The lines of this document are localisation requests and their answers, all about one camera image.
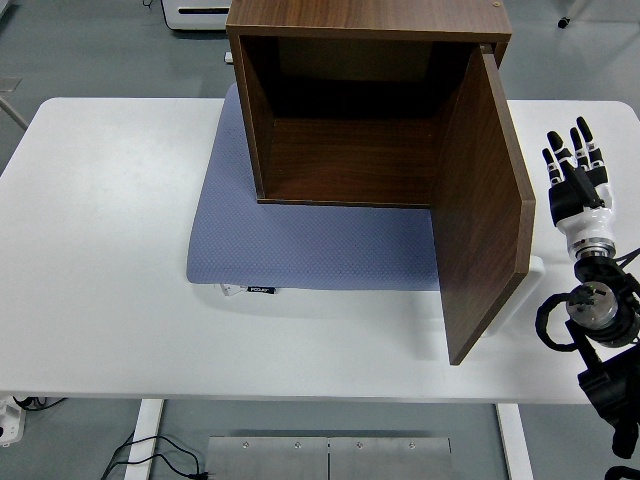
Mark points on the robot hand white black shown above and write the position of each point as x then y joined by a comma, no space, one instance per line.
587,220

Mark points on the brown wooden cabinet door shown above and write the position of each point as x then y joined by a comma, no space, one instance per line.
480,225

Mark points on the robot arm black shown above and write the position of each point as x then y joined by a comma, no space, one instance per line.
600,310

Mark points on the brown wooden cabinet body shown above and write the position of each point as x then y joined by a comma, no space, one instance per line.
350,160

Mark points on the small white block behind cabinet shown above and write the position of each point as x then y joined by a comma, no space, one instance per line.
228,58

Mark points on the chair leg with black caster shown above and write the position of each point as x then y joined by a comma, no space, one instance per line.
565,22

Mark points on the white table leg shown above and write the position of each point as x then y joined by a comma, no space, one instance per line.
515,440
145,435

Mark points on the blue-grey textured mat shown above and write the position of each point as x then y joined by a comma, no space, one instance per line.
300,245

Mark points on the grey metal plate with screws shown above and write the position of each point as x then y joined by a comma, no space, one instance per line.
390,460
265,460

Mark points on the black mat label tag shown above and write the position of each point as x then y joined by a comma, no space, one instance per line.
261,289

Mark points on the white mat care tag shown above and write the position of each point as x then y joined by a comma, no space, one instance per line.
231,290

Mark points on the white appliance with slot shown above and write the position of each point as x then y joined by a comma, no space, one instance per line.
200,20

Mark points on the grey metal furniture leg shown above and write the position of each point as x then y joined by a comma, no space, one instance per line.
15,115

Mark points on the grey floor hatch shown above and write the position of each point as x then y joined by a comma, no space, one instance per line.
9,84

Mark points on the white power strip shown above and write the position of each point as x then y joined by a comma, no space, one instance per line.
10,420

